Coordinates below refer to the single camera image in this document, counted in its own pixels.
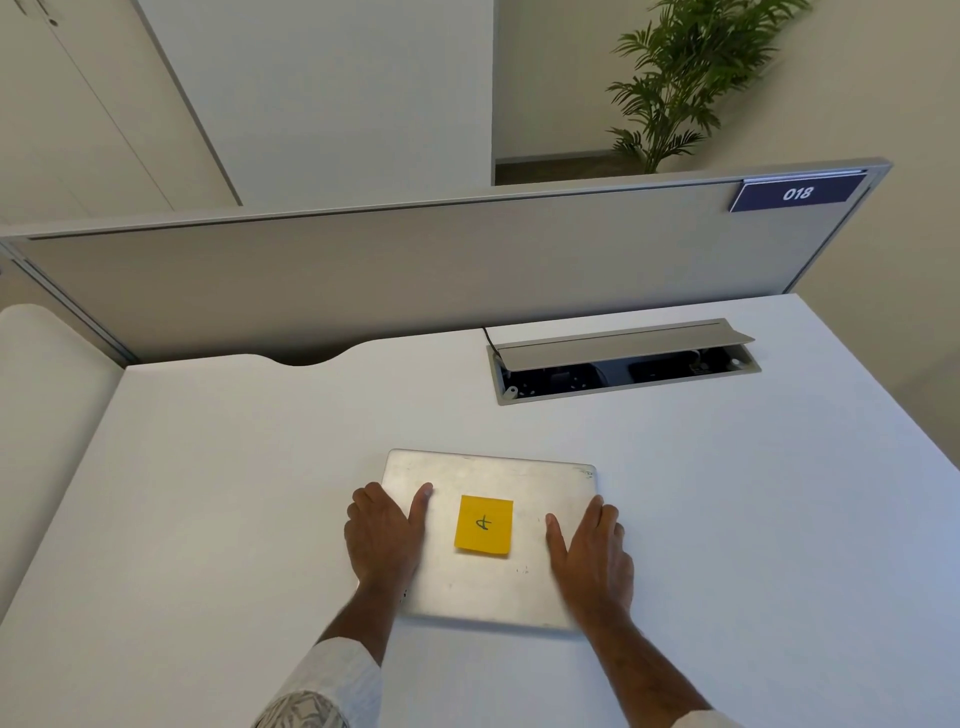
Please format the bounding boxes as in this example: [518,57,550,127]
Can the person's left hand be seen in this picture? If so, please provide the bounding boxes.
[344,482,435,601]

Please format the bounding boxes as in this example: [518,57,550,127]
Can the person's right hand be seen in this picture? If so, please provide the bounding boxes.
[544,494,636,628]

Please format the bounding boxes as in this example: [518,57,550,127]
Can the silver laptop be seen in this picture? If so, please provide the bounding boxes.
[380,448,600,633]

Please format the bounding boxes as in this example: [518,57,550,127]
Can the person's right forearm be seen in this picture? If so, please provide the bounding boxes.
[576,609,742,728]

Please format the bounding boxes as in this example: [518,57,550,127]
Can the person's left forearm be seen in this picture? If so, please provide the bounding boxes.
[253,583,411,728]

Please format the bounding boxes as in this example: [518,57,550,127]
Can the yellow sticky note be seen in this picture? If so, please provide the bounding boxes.
[453,495,516,558]

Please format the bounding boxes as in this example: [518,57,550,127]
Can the grey desk divider panel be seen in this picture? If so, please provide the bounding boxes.
[0,156,895,369]

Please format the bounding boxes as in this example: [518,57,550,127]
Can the blue number label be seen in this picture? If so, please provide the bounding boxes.
[728,171,869,215]

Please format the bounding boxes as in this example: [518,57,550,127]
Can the green potted palm plant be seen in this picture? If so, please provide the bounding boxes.
[606,0,816,176]

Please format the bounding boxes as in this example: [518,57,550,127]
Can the beige cabinet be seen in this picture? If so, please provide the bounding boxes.
[0,0,243,226]

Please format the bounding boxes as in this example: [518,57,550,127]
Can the grey desk cable box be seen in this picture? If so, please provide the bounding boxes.
[485,318,762,408]

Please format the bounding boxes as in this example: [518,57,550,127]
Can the grey cable box lid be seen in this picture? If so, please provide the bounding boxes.
[495,318,756,372]

